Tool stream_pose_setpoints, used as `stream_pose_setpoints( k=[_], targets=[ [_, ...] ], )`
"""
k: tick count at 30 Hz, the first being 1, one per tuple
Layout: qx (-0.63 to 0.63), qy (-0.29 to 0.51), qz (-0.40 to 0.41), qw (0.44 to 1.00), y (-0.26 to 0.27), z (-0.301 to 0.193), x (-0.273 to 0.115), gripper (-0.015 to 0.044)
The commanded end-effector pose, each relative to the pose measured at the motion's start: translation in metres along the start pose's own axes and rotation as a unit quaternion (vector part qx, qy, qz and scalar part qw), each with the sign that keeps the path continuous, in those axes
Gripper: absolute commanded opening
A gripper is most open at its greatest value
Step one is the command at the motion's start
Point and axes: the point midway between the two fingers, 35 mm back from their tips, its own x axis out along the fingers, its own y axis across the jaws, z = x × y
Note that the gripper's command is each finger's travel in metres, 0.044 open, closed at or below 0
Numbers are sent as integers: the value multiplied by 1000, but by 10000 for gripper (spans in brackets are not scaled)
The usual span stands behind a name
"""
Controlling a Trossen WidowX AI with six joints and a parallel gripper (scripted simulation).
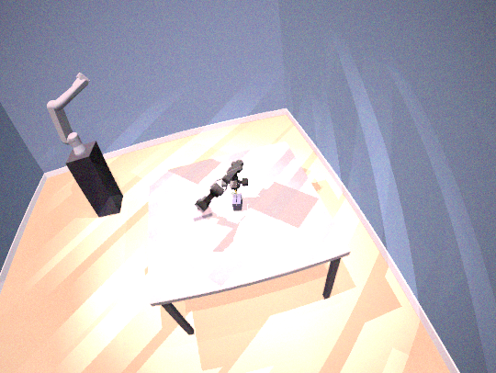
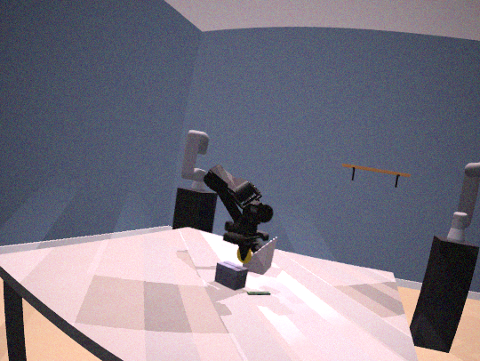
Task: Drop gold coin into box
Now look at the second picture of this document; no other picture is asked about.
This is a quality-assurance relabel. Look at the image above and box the gold coin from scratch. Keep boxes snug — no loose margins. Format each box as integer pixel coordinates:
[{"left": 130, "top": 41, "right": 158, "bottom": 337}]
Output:
[{"left": 236, "top": 248, "right": 252, "bottom": 264}]

